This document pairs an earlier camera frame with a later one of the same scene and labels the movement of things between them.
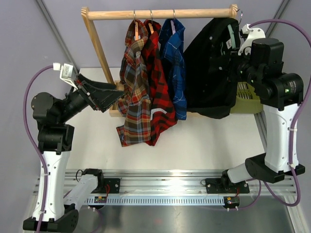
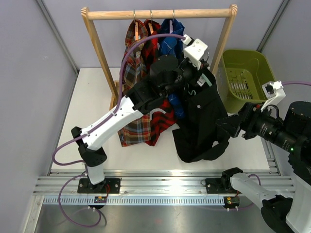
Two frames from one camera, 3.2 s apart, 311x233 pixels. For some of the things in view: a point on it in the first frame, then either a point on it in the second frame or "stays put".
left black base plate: x=111 y=186 stays put
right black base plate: x=225 y=185 stays put
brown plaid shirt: x=134 y=105 stays put
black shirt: x=211 y=74 -> x=200 y=138
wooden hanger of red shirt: x=150 y=24 stays put
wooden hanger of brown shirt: x=136 y=37 stays put
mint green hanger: x=232 y=36 -> x=206 y=79
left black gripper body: x=81 y=84 -> x=189 y=71
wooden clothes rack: x=90 y=14 stays put
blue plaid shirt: x=172 y=48 stays put
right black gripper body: x=235 y=67 -> x=251 y=112
